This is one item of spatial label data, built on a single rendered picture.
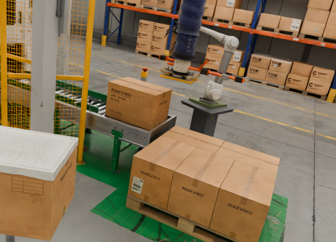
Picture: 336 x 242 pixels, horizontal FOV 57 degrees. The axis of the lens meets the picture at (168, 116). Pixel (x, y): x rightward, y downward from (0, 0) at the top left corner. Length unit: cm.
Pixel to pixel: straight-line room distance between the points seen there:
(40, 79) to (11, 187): 130
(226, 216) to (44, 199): 153
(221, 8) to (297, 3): 252
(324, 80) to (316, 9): 205
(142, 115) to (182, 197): 105
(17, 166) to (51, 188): 18
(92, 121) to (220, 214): 171
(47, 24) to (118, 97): 116
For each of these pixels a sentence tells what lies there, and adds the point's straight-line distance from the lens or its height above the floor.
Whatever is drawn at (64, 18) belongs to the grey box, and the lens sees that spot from 274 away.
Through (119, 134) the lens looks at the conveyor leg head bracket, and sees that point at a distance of 333.
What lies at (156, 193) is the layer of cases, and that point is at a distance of 280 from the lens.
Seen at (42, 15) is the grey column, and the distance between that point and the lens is 267.
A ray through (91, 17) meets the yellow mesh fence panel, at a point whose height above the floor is 160.
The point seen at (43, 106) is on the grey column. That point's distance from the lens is 283.
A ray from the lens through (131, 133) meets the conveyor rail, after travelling 325.
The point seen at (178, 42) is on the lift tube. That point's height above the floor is 151.
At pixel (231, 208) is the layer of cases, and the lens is 261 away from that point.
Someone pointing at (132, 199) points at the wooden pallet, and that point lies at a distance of 296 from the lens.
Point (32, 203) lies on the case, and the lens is 167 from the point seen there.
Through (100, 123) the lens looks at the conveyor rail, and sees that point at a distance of 343.
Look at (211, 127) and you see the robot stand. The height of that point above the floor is 47.
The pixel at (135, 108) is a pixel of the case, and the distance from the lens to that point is 332.
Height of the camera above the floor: 182
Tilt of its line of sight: 19 degrees down
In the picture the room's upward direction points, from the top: 10 degrees clockwise
